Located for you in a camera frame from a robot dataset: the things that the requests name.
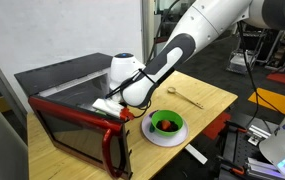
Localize orange black clamp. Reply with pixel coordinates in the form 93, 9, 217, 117
224, 120, 250, 135
230, 165, 247, 177

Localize purple toy grapes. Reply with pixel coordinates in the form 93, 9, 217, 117
148, 110, 160, 119

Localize white bar under table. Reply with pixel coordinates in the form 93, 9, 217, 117
185, 143, 209, 165

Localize pale lavender round plate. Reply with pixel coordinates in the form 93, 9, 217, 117
141, 109, 190, 148

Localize dark toy food pieces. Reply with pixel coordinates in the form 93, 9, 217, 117
155, 119, 180, 133

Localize grey flat panel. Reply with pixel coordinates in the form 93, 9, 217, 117
0, 89, 29, 180

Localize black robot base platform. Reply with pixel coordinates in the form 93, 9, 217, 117
217, 111, 283, 180

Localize wooden spoon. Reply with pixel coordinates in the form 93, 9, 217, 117
167, 86, 204, 110

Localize aluminium extrusion piece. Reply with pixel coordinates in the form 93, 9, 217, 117
247, 124, 272, 147

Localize orange toy carrot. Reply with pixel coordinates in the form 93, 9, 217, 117
160, 119, 172, 132

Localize red floor mat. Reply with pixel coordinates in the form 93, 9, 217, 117
266, 72, 285, 87
201, 111, 232, 141

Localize grey metal frame beam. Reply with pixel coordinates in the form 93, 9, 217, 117
0, 41, 28, 145

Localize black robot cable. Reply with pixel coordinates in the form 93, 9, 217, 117
237, 20, 285, 117

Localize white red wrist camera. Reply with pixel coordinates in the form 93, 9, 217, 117
91, 97, 135, 122

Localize metal wire cart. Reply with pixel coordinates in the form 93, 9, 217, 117
226, 49, 259, 75

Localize bright green plastic bowl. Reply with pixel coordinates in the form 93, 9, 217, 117
150, 109, 184, 138

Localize yellow floor mat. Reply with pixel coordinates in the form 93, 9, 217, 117
247, 87, 285, 116

